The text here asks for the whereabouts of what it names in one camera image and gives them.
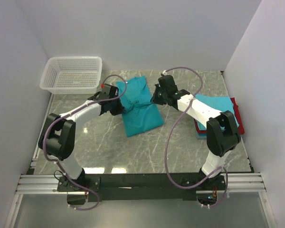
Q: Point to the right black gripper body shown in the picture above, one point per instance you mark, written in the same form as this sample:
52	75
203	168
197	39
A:
162	99

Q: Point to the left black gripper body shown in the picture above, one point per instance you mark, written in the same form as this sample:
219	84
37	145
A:
116	107

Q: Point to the teal t-shirt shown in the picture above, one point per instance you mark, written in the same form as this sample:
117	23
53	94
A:
140	114

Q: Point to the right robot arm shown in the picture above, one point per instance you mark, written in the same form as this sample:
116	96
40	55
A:
222	130

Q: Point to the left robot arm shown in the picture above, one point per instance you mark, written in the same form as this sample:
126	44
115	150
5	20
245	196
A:
57	138

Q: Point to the folded grey-blue t-shirt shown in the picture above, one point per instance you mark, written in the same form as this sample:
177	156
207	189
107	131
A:
201	135

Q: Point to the white perforated plastic basket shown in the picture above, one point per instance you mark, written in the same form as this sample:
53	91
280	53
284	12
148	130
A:
72	75

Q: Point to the folded light blue t-shirt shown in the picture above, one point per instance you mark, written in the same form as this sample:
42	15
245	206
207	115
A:
222	103

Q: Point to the folded red t-shirt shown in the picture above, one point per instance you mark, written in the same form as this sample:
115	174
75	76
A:
201	129

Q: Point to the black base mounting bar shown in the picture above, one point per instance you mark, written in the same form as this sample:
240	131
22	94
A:
148	186

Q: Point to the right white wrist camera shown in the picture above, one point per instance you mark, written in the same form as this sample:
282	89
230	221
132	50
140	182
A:
164	73

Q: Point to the aluminium frame rail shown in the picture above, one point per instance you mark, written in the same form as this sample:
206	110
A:
47	184

